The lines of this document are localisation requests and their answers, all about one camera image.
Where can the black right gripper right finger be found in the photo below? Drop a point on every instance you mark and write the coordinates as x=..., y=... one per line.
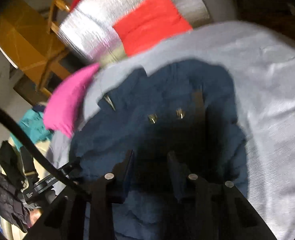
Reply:
x=198, y=208

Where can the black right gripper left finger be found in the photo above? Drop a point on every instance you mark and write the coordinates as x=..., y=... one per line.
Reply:
x=111, y=188

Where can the navy blue jacket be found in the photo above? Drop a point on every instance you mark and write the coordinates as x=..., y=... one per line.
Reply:
x=187, y=107

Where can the black garment on floor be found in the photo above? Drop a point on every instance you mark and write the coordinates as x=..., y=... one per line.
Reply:
x=13, y=206

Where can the teal garment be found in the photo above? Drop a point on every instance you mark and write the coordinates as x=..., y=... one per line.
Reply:
x=33, y=126

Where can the pink cloth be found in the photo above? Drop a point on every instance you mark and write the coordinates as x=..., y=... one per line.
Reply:
x=63, y=107

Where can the grey knit bed sheet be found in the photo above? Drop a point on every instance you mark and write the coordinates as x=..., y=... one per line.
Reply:
x=262, y=67

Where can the wooden chair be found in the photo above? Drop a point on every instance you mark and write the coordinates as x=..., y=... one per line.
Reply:
x=29, y=38

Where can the silver foil insulated mat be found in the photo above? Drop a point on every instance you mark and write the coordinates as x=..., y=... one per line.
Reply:
x=88, y=29

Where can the bright red folded cloth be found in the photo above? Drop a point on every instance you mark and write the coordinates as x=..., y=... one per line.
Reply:
x=149, y=23

